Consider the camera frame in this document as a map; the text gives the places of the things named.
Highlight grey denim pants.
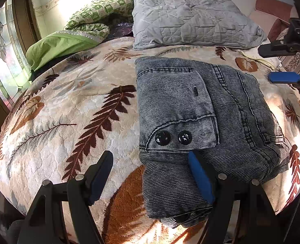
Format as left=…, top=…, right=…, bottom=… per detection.
left=135, top=56, right=290, bottom=229

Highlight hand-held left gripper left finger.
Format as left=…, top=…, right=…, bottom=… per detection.
left=17, top=150, right=114, bottom=244

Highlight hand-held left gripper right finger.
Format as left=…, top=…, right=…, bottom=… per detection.
left=187, top=152, right=284, bottom=244

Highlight pink striped blanket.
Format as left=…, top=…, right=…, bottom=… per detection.
left=249, top=0, right=300, bottom=82

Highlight green patterned quilt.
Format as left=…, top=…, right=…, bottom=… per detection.
left=25, top=0, right=135, bottom=78

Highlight leaf print blanket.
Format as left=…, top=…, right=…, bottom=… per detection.
left=0, top=37, right=300, bottom=244

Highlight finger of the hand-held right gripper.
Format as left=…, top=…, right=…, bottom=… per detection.
left=257, top=39, right=300, bottom=58
left=268, top=71, right=300, bottom=94

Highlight wooden window frame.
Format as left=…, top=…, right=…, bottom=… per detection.
left=0, top=0, right=42, bottom=158

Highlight cream pillow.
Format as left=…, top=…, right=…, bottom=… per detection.
left=238, top=47, right=280, bottom=72

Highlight dark cloth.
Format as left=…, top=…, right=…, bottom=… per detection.
left=107, top=14, right=135, bottom=41

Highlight grey quilted pillow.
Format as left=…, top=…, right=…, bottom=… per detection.
left=131, top=0, right=267, bottom=51

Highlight stained glass window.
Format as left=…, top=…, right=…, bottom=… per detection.
left=0, top=1, right=38, bottom=107

